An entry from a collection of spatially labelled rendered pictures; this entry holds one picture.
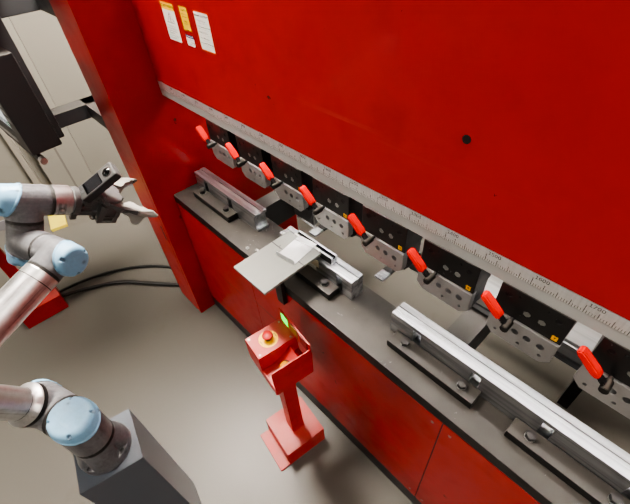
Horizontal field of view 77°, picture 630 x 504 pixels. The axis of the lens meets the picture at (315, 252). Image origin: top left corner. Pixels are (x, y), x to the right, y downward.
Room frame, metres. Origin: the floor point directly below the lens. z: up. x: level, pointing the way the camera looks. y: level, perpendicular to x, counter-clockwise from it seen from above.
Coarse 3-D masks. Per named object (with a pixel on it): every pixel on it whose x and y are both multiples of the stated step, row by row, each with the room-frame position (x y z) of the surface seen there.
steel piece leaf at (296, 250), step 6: (294, 240) 1.11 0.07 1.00; (288, 246) 1.08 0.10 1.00; (294, 246) 1.07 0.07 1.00; (300, 246) 1.07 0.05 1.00; (306, 246) 1.07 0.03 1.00; (276, 252) 1.04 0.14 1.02; (282, 252) 1.05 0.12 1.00; (288, 252) 1.04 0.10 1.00; (294, 252) 1.04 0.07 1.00; (300, 252) 1.04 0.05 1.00; (306, 252) 1.04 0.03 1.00; (282, 258) 1.02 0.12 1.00; (288, 258) 1.00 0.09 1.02; (294, 258) 1.01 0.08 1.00; (300, 258) 1.01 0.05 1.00; (294, 264) 0.98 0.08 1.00
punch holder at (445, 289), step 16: (432, 256) 0.67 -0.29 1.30; (448, 256) 0.64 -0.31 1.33; (432, 272) 0.67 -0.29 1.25; (448, 272) 0.64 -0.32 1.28; (464, 272) 0.61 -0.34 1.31; (480, 272) 0.58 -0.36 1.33; (432, 288) 0.66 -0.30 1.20; (448, 288) 0.63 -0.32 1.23; (464, 288) 0.60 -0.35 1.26; (480, 288) 0.62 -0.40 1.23; (448, 304) 0.62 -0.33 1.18; (464, 304) 0.59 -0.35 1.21
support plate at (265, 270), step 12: (276, 240) 1.12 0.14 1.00; (288, 240) 1.11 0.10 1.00; (264, 252) 1.06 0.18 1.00; (312, 252) 1.04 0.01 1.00; (240, 264) 1.01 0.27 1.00; (252, 264) 1.00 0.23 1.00; (264, 264) 1.00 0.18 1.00; (276, 264) 0.99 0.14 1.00; (288, 264) 0.99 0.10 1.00; (300, 264) 0.98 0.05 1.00; (252, 276) 0.94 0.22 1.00; (264, 276) 0.94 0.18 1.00; (276, 276) 0.93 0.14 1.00; (288, 276) 0.93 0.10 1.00; (264, 288) 0.88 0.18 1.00
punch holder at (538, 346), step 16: (512, 288) 0.53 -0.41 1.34; (512, 304) 0.52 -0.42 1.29; (528, 304) 0.49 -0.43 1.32; (544, 304) 0.48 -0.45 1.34; (496, 320) 0.53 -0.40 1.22; (528, 320) 0.48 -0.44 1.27; (544, 320) 0.46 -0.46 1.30; (560, 320) 0.45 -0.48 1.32; (512, 336) 0.49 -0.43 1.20; (528, 336) 0.47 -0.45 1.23; (544, 336) 0.45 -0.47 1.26; (560, 336) 0.43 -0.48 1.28; (528, 352) 0.46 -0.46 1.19; (544, 352) 0.44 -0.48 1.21
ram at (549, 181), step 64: (192, 0) 1.37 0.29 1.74; (256, 0) 1.13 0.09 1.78; (320, 0) 0.95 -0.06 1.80; (384, 0) 0.82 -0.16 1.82; (448, 0) 0.72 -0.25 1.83; (512, 0) 0.64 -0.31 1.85; (576, 0) 0.58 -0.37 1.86; (192, 64) 1.46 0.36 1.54; (256, 64) 1.16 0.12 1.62; (320, 64) 0.96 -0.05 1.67; (384, 64) 0.82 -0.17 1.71; (448, 64) 0.71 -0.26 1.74; (512, 64) 0.62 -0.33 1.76; (576, 64) 0.56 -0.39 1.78; (256, 128) 1.20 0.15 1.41; (320, 128) 0.97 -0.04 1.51; (384, 128) 0.81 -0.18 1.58; (448, 128) 0.69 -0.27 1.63; (512, 128) 0.60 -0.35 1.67; (576, 128) 0.53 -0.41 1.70; (384, 192) 0.80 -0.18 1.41; (448, 192) 0.67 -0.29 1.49; (512, 192) 0.58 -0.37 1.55; (576, 192) 0.50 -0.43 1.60; (512, 256) 0.55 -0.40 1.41; (576, 256) 0.47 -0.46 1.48; (576, 320) 0.43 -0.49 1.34
